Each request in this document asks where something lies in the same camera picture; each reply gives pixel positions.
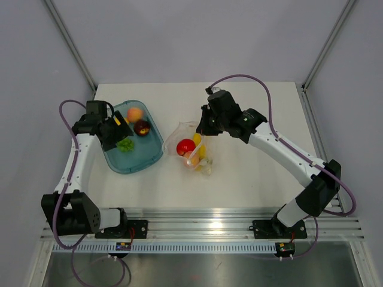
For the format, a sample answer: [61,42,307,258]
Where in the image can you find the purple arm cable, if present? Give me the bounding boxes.
[52,99,132,285]
[205,74,357,261]

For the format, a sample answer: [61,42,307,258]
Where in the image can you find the teal plastic tray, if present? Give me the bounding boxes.
[104,100,163,175]

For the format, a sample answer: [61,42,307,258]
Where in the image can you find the left aluminium frame post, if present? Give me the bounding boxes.
[42,0,98,97]

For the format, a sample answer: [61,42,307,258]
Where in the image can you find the white slotted cable duct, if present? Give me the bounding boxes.
[52,242,279,254]

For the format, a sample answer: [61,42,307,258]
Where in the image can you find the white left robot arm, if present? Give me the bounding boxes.
[41,100,133,238]

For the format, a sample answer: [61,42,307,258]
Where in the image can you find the right aluminium frame post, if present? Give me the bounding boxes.
[302,0,358,92]

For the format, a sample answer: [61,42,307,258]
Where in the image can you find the yellow banana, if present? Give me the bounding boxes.
[193,133,206,160]

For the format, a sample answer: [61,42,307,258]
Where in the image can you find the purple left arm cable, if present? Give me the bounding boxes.
[52,99,132,285]

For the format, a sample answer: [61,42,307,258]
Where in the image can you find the orange peach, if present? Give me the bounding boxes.
[127,107,144,123]
[183,151,200,169]

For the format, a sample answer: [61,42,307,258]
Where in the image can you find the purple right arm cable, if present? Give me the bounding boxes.
[205,74,357,261]

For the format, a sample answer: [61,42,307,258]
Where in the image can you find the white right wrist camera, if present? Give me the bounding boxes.
[210,87,221,93]

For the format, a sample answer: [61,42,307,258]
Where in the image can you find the aluminium mounting rail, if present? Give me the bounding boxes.
[40,209,366,243]

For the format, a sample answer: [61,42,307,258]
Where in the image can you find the dark red apple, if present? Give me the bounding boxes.
[133,120,151,137]

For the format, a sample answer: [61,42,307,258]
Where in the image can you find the clear zip top bag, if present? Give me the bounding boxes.
[162,121,214,176]

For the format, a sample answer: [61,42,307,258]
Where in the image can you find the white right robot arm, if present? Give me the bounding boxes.
[196,90,341,238]

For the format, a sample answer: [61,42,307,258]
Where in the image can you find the green grapes bunch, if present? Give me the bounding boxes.
[117,138,135,152]

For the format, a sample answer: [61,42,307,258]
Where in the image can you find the aluminium frame post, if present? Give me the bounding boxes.
[302,0,358,92]
[42,0,98,97]

